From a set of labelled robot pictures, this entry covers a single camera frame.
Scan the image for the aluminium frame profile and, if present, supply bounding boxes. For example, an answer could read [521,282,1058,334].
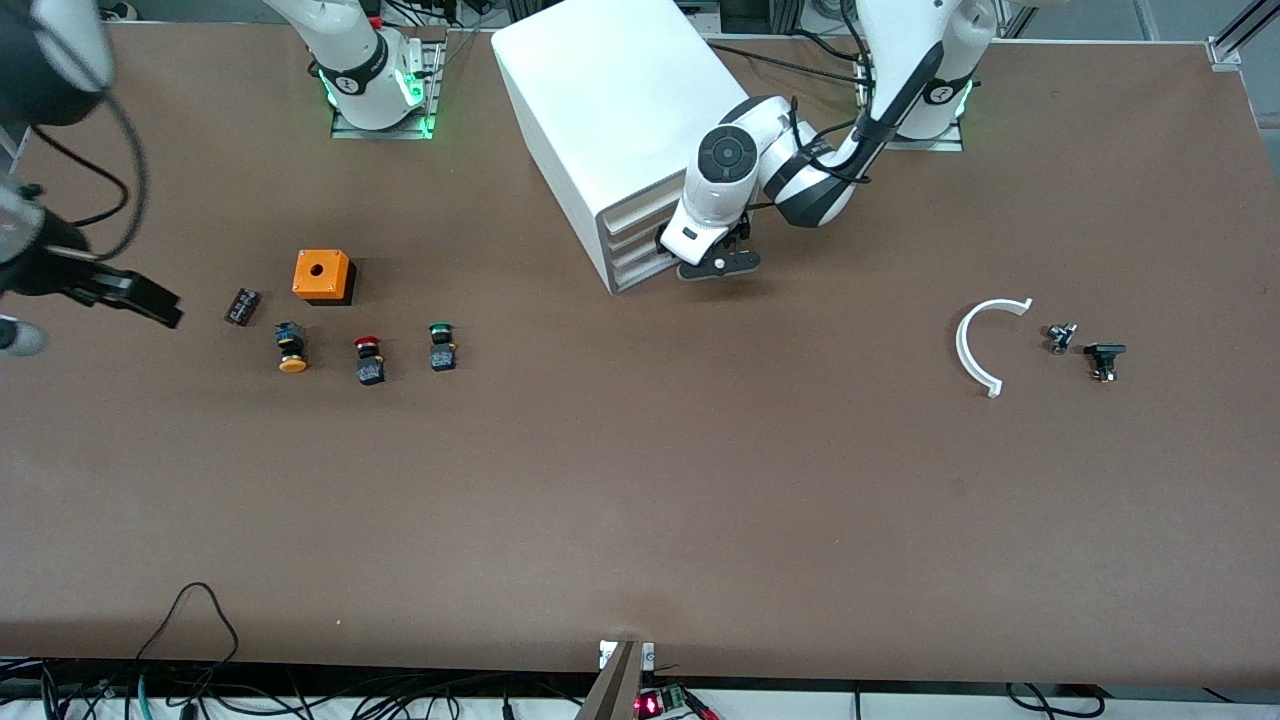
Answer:
[1208,0,1280,69]

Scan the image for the black cable behind cabinet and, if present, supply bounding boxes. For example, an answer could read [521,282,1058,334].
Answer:
[705,40,873,89]

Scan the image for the white drawer cabinet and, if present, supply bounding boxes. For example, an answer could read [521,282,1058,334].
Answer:
[492,0,774,296]

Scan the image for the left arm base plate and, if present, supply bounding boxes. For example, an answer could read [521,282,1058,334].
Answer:
[858,50,966,153]

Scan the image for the orange button box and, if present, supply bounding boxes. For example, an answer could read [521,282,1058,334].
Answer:
[292,249,358,307]

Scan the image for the yellow push button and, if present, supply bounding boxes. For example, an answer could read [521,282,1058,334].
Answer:
[275,320,310,374]

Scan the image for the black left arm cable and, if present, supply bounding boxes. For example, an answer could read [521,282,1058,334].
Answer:
[745,0,949,216]

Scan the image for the circuit board with red light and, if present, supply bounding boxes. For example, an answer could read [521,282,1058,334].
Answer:
[632,683,721,720]

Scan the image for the black looped cable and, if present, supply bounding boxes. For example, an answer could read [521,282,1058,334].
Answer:
[135,582,241,666]

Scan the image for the black flat-head switch part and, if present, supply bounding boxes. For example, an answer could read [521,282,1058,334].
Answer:
[1084,342,1128,384]

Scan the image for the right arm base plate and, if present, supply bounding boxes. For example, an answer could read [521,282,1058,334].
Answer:
[330,30,443,141]

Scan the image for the white curved plastic arc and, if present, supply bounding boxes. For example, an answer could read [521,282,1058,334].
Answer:
[955,297,1035,399]

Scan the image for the lowest white drawer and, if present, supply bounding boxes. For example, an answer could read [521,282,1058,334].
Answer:
[612,245,683,289]

